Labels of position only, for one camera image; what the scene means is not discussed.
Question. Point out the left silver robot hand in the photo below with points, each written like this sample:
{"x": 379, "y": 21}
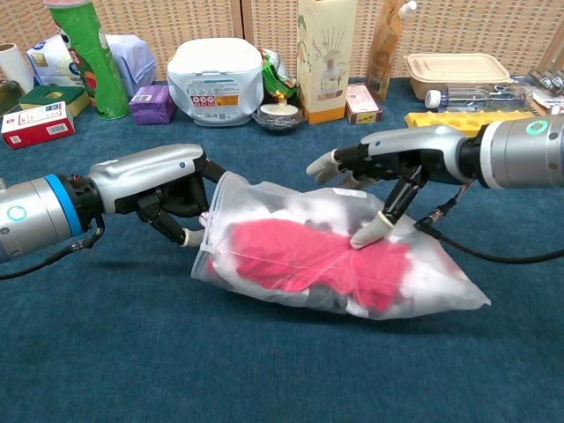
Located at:
{"x": 145, "y": 172}

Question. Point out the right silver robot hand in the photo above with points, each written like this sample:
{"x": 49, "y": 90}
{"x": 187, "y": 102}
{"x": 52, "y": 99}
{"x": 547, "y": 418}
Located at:
{"x": 414, "y": 141}

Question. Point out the frosted plastic zip bag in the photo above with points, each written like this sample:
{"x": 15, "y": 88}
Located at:
{"x": 440, "y": 291}

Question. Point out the red white patterned garment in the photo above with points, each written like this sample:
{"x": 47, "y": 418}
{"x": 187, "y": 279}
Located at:
{"x": 286, "y": 251}

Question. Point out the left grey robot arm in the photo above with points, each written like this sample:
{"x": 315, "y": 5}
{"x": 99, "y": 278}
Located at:
{"x": 31, "y": 216}

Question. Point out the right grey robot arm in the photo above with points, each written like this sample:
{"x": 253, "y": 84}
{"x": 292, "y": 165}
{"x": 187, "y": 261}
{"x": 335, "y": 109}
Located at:
{"x": 520, "y": 150}

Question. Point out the green snack packet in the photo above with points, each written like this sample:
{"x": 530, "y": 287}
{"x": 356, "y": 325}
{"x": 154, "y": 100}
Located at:
{"x": 275, "y": 79}

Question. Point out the yellow mould tray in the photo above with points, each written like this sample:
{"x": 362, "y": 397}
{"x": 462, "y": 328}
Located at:
{"x": 440, "y": 120}

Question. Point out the pink small box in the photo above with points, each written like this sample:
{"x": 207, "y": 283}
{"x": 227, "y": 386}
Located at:
{"x": 361, "y": 103}

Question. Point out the purple small box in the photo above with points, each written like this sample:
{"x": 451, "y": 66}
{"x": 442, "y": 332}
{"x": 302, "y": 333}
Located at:
{"x": 152, "y": 106}

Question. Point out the clear plastic water bottle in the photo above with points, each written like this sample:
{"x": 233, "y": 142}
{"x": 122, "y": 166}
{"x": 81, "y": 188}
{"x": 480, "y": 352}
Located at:
{"x": 476, "y": 99}

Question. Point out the beige lidded food container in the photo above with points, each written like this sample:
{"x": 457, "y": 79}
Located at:
{"x": 454, "y": 70}

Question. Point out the brown spout pouch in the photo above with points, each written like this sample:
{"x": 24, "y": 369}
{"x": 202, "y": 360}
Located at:
{"x": 385, "y": 53}

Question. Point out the white blue tissue pack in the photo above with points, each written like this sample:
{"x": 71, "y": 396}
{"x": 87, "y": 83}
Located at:
{"x": 132, "y": 61}

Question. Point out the green chips can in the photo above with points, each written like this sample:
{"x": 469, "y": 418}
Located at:
{"x": 97, "y": 66}

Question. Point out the red white carton box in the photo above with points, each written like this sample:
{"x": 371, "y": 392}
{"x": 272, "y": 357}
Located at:
{"x": 35, "y": 128}

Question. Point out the white wet wipe tub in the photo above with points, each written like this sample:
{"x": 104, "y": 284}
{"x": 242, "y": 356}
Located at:
{"x": 216, "y": 70}

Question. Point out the green yellow box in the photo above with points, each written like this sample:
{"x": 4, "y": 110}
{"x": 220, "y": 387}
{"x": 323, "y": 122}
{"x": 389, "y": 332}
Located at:
{"x": 39, "y": 94}

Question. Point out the tall cream orange diffuser box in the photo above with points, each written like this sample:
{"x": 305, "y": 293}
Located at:
{"x": 326, "y": 44}

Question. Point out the kraft spiral notebook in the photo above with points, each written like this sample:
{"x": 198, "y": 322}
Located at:
{"x": 544, "y": 109}

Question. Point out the small lidded patterned bowl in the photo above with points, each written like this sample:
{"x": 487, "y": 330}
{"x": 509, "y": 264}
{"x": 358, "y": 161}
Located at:
{"x": 279, "y": 116}

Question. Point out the binder clips card pack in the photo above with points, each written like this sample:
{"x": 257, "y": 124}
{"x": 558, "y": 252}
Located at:
{"x": 551, "y": 81}

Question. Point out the woven folding screen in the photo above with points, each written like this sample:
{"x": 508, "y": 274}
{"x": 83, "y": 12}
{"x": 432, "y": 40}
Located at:
{"x": 176, "y": 22}

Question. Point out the dark green tin box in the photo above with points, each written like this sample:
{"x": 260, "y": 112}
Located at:
{"x": 9, "y": 94}

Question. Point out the white paper roll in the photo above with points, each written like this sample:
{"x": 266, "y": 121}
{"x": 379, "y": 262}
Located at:
{"x": 15, "y": 66}

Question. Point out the dark blue table cloth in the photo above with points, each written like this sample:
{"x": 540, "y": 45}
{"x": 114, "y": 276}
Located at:
{"x": 88, "y": 352}

